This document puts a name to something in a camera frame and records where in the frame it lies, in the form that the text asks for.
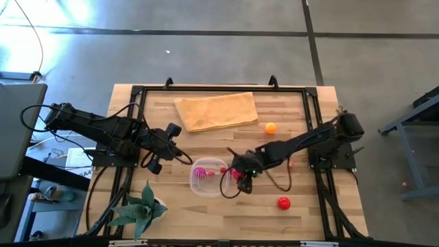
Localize grey metal stand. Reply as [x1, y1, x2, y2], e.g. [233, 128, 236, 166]
[378, 85, 439, 202]

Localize white paper sheet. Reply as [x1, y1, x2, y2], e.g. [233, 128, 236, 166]
[64, 147, 94, 180]

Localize grey side table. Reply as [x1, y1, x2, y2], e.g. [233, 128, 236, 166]
[0, 83, 48, 180]

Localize yellow folded cloth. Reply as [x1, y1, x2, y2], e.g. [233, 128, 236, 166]
[174, 91, 260, 134]

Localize yellow floor cable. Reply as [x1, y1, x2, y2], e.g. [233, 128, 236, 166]
[12, 0, 45, 83]

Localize black metal table frame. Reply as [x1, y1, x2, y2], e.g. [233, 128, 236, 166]
[82, 75, 370, 241]

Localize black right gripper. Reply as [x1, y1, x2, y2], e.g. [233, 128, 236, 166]
[226, 147, 264, 195]

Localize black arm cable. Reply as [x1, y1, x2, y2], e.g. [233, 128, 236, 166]
[19, 102, 194, 169]
[263, 159, 293, 192]

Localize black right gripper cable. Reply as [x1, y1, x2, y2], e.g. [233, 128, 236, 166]
[219, 167, 241, 199]

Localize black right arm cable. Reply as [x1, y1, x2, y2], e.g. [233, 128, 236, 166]
[263, 159, 293, 192]

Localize clear plastic tupperware container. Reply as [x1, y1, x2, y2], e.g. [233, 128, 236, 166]
[189, 156, 231, 198]

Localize grey power strip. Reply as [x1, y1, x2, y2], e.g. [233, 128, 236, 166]
[0, 71, 43, 83]

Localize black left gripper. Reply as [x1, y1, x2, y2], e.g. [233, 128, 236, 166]
[147, 122, 183, 175]

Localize artificial green potted plant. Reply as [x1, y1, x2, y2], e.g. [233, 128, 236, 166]
[108, 180, 169, 241]

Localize white floor cable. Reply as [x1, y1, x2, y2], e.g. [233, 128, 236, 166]
[29, 132, 104, 149]

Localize red toy tomato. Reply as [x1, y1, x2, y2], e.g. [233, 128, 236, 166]
[276, 196, 292, 211]

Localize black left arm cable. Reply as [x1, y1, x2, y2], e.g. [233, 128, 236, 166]
[19, 102, 194, 169]

